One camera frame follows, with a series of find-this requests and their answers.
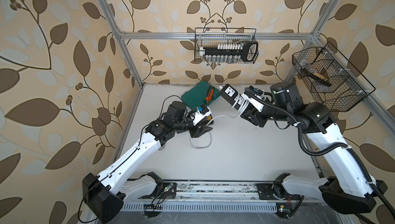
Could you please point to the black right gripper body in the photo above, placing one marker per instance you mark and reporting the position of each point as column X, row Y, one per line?
column 267, row 113

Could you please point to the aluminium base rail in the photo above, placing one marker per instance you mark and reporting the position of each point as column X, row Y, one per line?
column 155, row 201

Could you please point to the orange black pliers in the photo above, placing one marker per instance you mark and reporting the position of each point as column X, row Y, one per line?
column 209, row 94

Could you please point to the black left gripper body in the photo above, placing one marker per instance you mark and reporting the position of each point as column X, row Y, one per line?
column 186, row 125

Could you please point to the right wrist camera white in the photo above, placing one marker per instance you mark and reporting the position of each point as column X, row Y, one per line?
column 255, row 97

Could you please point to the aluminium frame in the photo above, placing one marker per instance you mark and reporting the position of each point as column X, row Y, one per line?
column 360, row 32

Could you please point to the black white power strip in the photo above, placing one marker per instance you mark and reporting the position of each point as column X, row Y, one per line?
column 230, row 96

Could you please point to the black socket bit set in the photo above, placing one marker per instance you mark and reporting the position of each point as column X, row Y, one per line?
column 244, row 52

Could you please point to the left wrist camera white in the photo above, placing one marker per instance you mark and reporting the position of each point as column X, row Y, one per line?
column 202, row 112

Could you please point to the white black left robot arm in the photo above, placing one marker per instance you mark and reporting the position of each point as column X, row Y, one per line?
column 139, row 156

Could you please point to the green plastic tool case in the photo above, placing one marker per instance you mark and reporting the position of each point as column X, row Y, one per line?
column 196, row 96

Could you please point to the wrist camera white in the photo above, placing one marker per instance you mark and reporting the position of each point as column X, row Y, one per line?
column 255, row 97
column 202, row 112

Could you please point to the black wire basket right wall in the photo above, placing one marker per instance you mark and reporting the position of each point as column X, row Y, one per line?
column 349, row 85

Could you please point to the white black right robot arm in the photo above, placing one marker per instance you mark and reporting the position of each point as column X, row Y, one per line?
column 351, row 189

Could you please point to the black wire basket back wall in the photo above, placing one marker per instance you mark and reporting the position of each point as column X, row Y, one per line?
column 213, row 36

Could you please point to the black wire basket wall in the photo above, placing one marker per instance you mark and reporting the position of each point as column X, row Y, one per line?
column 349, row 85
column 213, row 36

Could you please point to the dark tool in right basket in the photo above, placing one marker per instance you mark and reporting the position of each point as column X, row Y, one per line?
column 315, row 78

